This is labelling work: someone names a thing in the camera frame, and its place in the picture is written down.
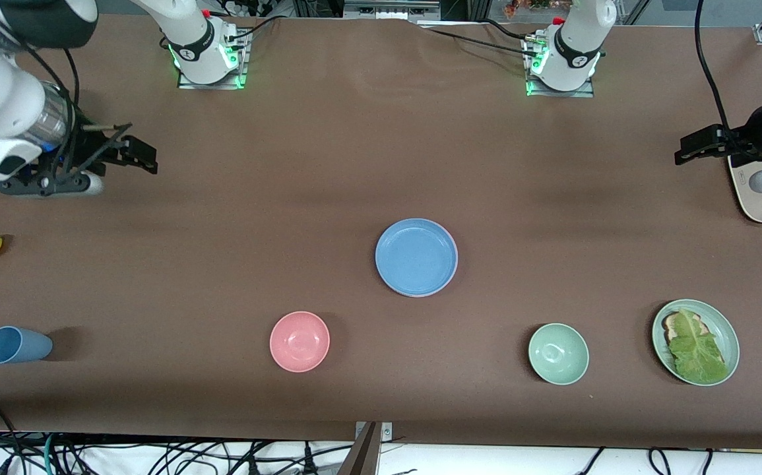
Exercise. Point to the pink bowl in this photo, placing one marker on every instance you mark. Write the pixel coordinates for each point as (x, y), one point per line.
(299, 342)

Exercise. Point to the green plate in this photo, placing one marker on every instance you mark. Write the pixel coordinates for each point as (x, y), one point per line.
(727, 330)

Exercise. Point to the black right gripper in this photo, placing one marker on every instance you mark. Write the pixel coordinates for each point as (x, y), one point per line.
(92, 151)

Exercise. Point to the toasted bread slice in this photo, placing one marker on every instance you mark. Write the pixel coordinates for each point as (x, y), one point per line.
(669, 323)

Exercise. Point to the dark diagonal bar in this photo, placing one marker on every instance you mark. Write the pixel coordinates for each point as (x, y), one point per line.
(362, 455)

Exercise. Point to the orange artificial flowers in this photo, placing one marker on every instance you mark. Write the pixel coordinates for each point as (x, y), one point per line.
(519, 6)

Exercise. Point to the metal table bracket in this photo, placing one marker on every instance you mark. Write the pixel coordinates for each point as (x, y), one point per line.
(386, 432)

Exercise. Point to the green bowl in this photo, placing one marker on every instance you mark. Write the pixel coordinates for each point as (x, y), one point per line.
(558, 353)

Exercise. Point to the green lettuce leaf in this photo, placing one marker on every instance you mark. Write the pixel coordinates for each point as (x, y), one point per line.
(697, 349)

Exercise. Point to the brown table mat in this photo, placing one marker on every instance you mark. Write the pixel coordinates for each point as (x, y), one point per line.
(354, 165)

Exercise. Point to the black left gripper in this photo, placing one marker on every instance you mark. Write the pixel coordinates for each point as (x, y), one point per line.
(752, 128)

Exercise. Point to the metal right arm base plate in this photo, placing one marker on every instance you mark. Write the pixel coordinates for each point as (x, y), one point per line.
(186, 84)

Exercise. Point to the blue plate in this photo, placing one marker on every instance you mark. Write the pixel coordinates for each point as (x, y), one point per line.
(415, 257)

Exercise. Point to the grey metal fixture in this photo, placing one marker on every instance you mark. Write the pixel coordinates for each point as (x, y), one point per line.
(390, 10)

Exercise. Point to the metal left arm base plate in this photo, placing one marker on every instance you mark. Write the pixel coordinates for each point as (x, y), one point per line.
(585, 94)

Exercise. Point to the blue cup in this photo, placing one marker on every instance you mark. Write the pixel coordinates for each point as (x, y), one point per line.
(18, 345)

